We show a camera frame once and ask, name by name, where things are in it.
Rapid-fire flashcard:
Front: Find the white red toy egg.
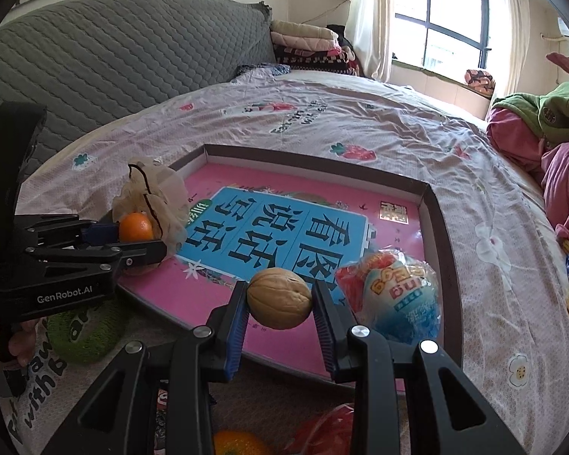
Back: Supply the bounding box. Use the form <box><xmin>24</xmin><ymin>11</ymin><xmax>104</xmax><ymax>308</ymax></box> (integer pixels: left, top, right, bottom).
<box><xmin>284</xmin><ymin>404</ymin><xmax>354</xmax><ymax>455</ymax></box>

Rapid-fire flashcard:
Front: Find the green fuzzy ring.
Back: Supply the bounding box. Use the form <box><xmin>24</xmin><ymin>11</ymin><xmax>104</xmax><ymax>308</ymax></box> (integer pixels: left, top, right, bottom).
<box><xmin>46</xmin><ymin>300</ymin><xmax>129</xmax><ymax>367</ymax></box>

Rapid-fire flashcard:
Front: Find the small orange tangerine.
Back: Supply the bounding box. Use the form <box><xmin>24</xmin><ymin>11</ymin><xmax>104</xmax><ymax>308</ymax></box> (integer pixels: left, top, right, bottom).
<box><xmin>118</xmin><ymin>213</ymin><xmax>154</xmax><ymax>243</ymax></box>

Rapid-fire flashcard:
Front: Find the blue red toy egg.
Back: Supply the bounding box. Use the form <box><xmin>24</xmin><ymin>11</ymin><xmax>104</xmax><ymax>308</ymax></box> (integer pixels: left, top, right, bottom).
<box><xmin>335</xmin><ymin>248</ymin><xmax>442</xmax><ymax>345</ymax></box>

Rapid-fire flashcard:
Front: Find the cream dotted scrunchie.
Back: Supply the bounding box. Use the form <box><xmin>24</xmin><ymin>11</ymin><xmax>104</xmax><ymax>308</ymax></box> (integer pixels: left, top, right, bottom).
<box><xmin>112</xmin><ymin>158</ymin><xmax>191</xmax><ymax>258</ymax></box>

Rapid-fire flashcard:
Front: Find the large orange tangerine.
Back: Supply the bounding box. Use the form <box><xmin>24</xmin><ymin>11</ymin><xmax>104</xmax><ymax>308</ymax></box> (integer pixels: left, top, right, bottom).
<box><xmin>214</xmin><ymin>430</ymin><xmax>272</xmax><ymax>455</ymax></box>

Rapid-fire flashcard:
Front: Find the tan walnut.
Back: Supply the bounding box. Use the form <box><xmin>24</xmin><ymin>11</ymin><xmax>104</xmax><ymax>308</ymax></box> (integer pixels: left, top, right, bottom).
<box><xmin>247</xmin><ymin>267</ymin><xmax>312</xmax><ymax>330</ymax></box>

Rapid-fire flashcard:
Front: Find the blue oreo cookie packet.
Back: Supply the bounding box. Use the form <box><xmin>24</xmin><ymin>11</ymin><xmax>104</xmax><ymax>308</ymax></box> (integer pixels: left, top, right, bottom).
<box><xmin>154</xmin><ymin>388</ymin><xmax>168</xmax><ymax>455</ymax></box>

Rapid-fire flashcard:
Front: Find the person left hand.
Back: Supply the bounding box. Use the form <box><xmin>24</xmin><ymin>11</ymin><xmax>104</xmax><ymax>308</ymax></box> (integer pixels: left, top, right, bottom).
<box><xmin>0</xmin><ymin>319</ymin><xmax>39</xmax><ymax>370</ymax></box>

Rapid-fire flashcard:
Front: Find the dark shallow cardboard box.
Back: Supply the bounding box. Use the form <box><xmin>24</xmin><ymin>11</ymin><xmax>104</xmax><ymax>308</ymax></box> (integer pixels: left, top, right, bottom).
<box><xmin>120</xmin><ymin>144</ymin><xmax>462</xmax><ymax>361</ymax></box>

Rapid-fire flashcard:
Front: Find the grey quilted headboard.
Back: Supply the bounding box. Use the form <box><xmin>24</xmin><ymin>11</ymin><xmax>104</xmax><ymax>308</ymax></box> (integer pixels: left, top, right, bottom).
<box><xmin>0</xmin><ymin>0</ymin><xmax>275</xmax><ymax>176</ymax></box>

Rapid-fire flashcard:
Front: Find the pink blue picture book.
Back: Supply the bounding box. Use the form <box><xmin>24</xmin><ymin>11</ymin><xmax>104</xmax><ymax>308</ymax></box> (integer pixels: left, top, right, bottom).
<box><xmin>118</xmin><ymin>161</ymin><xmax>428</xmax><ymax>380</ymax></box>

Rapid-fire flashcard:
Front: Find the pink strawberry bedsheet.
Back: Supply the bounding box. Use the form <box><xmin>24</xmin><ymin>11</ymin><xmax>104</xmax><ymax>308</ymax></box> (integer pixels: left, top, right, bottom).
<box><xmin>17</xmin><ymin>72</ymin><xmax>569</xmax><ymax>454</ymax></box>

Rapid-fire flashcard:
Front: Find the dark patterned cloth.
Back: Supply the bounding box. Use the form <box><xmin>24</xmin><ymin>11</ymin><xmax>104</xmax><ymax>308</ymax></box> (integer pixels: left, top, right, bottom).
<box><xmin>234</xmin><ymin>63</ymin><xmax>292</xmax><ymax>80</ymax></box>

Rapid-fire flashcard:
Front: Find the pink quilt heap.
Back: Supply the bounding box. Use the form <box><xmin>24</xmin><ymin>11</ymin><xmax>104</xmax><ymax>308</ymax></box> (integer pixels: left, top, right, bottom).
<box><xmin>487</xmin><ymin>108</ymin><xmax>569</xmax><ymax>240</ymax></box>

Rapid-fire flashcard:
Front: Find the stack of folded blankets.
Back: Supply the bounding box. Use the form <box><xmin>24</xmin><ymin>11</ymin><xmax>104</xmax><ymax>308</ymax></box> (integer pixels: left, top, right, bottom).
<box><xmin>270</xmin><ymin>20</ymin><xmax>364</xmax><ymax>76</ymax></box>

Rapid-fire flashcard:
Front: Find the green blanket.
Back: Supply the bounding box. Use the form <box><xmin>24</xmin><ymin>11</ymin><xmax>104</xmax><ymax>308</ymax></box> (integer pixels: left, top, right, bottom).
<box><xmin>494</xmin><ymin>82</ymin><xmax>569</xmax><ymax>147</ymax></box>

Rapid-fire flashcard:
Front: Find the patterned bag on sill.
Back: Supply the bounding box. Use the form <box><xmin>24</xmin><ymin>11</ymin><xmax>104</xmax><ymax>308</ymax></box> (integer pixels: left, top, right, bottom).
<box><xmin>465</xmin><ymin>69</ymin><xmax>495</xmax><ymax>97</ymax></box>

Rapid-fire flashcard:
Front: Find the left cream curtain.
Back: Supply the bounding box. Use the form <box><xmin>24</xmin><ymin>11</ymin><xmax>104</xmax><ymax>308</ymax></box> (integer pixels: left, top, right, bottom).
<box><xmin>345</xmin><ymin>0</ymin><xmax>393</xmax><ymax>82</ymax></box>

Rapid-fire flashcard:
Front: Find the cream curtain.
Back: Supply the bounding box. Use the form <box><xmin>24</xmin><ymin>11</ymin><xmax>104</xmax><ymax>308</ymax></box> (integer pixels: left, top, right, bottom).
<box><xmin>345</xmin><ymin>0</ymin><xmax>393</xmax><ymax>82</ymax></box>
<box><xmin>495</xmin><ymin>0</ymin><xmax>531</xmax><ymax>97</ymax></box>

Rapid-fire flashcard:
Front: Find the white air conditioner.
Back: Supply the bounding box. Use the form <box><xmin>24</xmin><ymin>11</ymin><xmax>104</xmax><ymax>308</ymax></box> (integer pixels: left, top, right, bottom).
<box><xmin>557</xmin><ymin>17</ymin><xmax>569</xmax><ymax>40</ymax></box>

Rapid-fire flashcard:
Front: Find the right cream curtain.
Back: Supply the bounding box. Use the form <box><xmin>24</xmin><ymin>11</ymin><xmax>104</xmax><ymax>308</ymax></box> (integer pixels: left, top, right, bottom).
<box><xmin>495</xmin><ymin>0</ymin><xmax>531</xmax><ymax>97</ymax></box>

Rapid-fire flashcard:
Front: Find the window with dark frame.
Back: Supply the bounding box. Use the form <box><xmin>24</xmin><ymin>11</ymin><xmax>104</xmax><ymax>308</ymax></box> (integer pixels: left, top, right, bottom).
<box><xmin>391</xmin><ymin>0</ymin><xmax>490</xmax><ymax>81</ymax></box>

